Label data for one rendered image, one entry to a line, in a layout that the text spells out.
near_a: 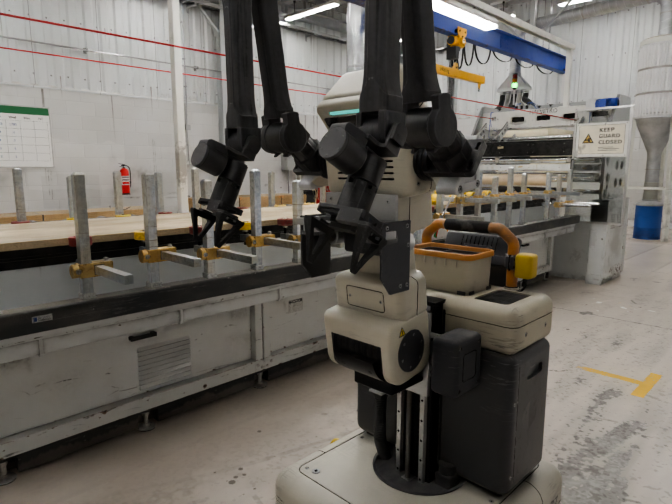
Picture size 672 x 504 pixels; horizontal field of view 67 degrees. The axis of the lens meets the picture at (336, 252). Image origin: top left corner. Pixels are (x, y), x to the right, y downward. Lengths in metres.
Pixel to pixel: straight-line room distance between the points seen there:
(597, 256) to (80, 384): 4.79
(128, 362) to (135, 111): 7.84
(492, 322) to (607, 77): 11.27
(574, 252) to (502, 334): 4.61
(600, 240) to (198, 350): 4.26
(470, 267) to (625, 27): 11.32
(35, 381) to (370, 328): 1.48
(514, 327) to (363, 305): 0.38
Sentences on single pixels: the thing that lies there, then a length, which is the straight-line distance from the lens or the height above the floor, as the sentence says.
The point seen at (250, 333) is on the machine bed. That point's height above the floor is 0.31.
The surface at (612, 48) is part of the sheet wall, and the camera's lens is 12.56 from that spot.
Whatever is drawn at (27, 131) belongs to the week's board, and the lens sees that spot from 9.31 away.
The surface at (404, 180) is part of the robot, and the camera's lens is 1.14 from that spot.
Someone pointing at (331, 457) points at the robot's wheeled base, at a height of 0.28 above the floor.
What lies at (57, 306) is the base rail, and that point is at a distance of 1.96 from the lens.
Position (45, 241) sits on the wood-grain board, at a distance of 2.15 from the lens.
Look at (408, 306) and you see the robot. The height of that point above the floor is 0.84.
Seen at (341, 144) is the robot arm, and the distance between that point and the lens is 0.81.
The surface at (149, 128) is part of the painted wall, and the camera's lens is 10.02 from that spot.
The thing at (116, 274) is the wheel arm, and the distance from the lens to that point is 1.82.
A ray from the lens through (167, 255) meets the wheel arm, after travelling 2.04.
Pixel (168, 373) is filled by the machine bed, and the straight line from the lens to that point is 2.52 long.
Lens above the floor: 1.16
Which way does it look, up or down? 9 degrees down
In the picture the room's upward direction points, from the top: straight up
